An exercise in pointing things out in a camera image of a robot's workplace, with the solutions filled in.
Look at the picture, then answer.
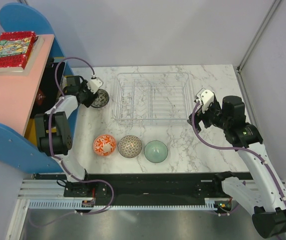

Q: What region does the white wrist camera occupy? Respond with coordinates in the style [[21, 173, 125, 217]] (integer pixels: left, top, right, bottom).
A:
[[88, 77, 104, 94], [195, 88, 215, 113]]

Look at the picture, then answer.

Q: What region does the beige book under red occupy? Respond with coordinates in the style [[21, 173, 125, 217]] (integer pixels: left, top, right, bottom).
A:
[[0, 35, 44, 76]]

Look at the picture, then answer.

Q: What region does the red illustrated book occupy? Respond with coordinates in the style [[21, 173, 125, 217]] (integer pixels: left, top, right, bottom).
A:
[[0, 31, 38, 73]]

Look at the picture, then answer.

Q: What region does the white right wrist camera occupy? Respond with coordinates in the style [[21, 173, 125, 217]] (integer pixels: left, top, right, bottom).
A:
[[195, 88, 215, 113]]

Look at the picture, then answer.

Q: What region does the blue pink bookshelf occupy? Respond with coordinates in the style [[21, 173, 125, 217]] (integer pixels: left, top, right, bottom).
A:
[[0, 2, 65, 174]]

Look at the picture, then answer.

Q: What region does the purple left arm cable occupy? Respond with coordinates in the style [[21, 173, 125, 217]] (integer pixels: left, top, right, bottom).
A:
[[27, 57, 115, 228]]

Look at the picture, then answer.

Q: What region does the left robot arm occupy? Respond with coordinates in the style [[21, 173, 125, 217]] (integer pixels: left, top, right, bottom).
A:
[[35, 75, 103, 197]]

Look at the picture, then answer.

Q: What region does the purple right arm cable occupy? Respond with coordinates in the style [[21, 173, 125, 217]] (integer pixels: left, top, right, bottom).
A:
[[192, 99, 286, 233]]

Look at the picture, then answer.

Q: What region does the white cable duct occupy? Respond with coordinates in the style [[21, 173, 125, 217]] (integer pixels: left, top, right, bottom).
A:
[[29, 197, 235, 211]]

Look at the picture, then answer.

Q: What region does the brown patterned bowl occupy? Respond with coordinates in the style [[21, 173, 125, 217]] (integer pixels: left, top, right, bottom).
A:
[[118, 135, 142, 158]]

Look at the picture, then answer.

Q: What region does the orange floral bowl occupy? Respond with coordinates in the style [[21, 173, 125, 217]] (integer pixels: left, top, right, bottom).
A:
[[93, 134, 117, 157]]

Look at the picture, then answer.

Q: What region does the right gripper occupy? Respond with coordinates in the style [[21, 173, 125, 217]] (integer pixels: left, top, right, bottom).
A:
[[187, 99, 230, 134]]

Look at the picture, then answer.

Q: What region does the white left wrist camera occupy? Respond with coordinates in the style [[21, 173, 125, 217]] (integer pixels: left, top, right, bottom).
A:
[[88, 77, 104, 94]]

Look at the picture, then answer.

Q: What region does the yellow book on shelf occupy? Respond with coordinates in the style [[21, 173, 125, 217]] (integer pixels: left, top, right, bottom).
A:
[[24, 74, 75, 151]]

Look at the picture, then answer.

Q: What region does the clear wire dish rack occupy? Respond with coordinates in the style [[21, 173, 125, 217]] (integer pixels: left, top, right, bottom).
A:
[[112, 72, 193, 125]]

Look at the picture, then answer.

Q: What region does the black book on shelf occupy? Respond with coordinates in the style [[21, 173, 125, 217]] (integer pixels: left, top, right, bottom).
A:
[[30, 62, 59, 119]]

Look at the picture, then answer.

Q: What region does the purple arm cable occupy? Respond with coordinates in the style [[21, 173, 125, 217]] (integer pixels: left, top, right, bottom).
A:
[[27, 57, 115, 228], [192, 99, 286, 233]]

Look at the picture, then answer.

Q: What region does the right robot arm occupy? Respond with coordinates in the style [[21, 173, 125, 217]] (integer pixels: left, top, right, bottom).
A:
[[188, 89, 286, 238]]

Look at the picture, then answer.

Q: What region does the pale green bowl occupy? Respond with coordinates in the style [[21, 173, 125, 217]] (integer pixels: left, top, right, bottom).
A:
[[144, 140, 168, 164]]

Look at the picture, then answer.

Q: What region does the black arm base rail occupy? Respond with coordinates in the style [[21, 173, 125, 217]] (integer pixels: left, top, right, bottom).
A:
[[34, 171, 256, 207]]

